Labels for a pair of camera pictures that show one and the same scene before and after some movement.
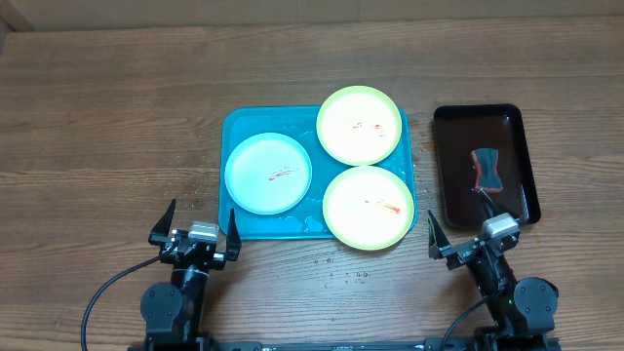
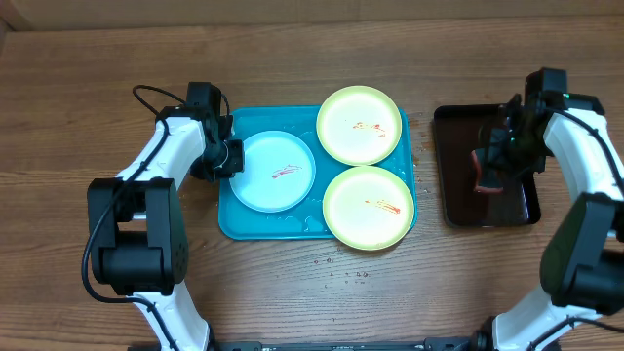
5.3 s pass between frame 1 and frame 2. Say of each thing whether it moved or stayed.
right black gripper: moved
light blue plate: stayed
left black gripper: moved
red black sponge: stayed
